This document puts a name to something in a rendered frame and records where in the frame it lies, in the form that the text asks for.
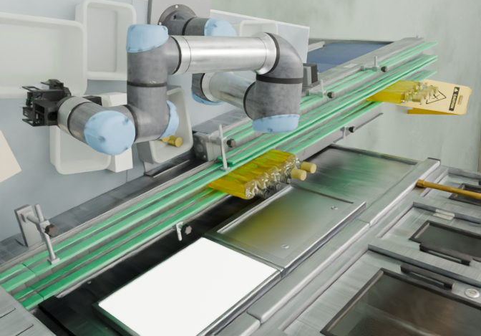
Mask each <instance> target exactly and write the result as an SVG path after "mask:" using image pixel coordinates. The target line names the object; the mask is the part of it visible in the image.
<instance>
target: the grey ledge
mask: <svg viewBox="0 0 481 336"><path fill-rule="evenodd" d="M383 114H384V113H381V105H380V106H378V107H376V108H374V109H373V110H371V111H369V112H368V113H366V114H364V115H362V116H361V117H359V118H357V119H355V120H354V121H352V122H351V123H349V124H347V127H351V126H354V127H355V128H356V130H355V132H356V131H357V130H359V129H360V128H362V127H364V126H365V125H367V124H369V123H370V122H372V121H373V120H376V119H377V118H378V117H380V116H382V115H383ZM351 134H352V133H350V131H348V130H347V131H346V132H345V138H346V137H347V136H349V135H351ZM341 140H343V133H342V131H340V129H338V130H337V131H335V132H333V133H332V134H330V135H328V136H326V137H325V138H323V139H321V140H320V141H318V142H316V143H314V144H313V145H311V146H309V147H307V148H306V149H304V150H302V151H301V152H299V153H297V154H296V155H297V156H298V157H299V159H300V161H303V160H305V159H307V158H308V157H310V156H312V155H313V154H315V153H317V152H319V151H320V150H322V149H323V148H325V147H326V146H328V145H330V144H332V143H338V142H339V141H341Z"/></svg>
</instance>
